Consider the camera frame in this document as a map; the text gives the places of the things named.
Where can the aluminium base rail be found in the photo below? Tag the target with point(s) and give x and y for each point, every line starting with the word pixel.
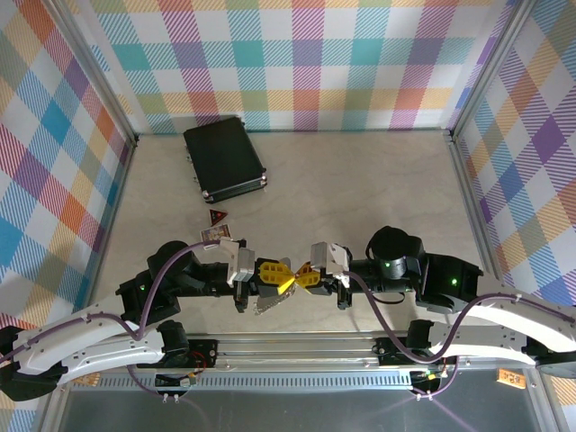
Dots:
pixel 306 351

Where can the silver key bunch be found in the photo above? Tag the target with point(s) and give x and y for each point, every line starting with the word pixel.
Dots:
pixel 270 307

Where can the small picture card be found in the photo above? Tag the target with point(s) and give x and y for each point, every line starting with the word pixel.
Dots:
pixel 215 234

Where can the red black triangle badge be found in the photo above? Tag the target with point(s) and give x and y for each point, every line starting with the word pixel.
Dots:
pixel 217 218

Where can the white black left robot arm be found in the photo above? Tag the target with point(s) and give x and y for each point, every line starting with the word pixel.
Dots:
pixel 90 360

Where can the black hard case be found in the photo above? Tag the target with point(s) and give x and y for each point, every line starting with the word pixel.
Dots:
pixel 222 157

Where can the aluminium side rail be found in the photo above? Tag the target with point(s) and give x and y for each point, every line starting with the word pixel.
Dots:
pixel 121 189
pixel 479 225

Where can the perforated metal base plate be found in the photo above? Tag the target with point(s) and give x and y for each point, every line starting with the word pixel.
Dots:
pixel 292 405

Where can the orange paper tag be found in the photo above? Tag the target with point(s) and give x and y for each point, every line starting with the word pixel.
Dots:
pixel 510 377

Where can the aluminium corner post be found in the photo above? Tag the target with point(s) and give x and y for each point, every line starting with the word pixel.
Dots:
pixel 99 67
pixel 487 67

